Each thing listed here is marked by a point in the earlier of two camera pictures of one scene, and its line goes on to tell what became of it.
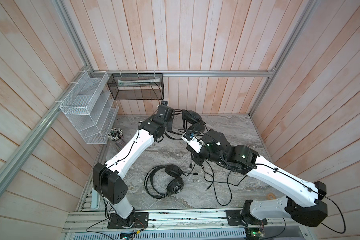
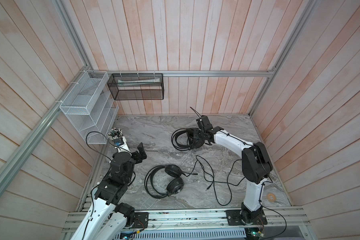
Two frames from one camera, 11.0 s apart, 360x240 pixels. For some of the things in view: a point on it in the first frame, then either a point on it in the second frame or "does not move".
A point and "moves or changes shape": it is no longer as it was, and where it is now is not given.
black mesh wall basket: (136, 86) does not move
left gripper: (170, 125) → (142, 151)
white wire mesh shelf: (90, 107) does not move
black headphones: (175, 185) does not move
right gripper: (197, 159) → (198, 133)
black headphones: (194, 120) moves or changes shape
